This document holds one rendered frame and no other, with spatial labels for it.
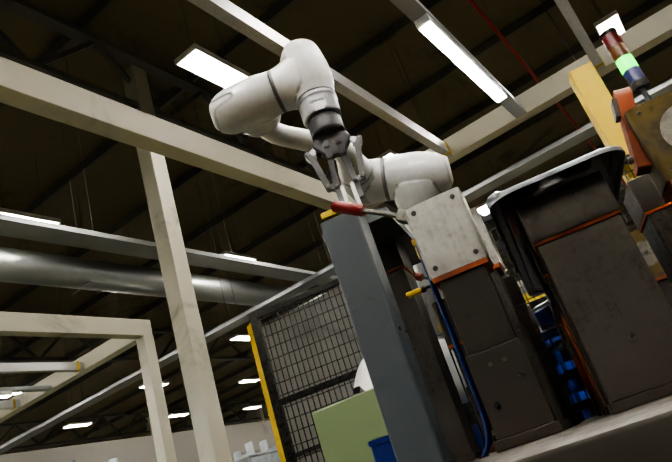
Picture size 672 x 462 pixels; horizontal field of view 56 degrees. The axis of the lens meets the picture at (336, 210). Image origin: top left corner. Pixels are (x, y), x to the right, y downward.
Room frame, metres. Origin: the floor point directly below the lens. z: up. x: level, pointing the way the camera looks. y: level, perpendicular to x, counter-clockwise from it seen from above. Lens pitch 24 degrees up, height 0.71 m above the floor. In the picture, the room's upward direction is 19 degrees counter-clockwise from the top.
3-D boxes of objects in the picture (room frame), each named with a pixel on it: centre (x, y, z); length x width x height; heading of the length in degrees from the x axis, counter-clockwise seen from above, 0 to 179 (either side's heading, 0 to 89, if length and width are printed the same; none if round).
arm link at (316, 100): (1.19, -0.04, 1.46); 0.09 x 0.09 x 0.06
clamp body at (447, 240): (0.92, -0.13, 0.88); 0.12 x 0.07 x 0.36; 76
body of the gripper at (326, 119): (1.19, -0.04, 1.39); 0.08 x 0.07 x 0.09; 90
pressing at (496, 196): (1.42, -0.45, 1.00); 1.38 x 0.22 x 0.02; 166
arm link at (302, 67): (1.19, -0.02, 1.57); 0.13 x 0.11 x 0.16; 84
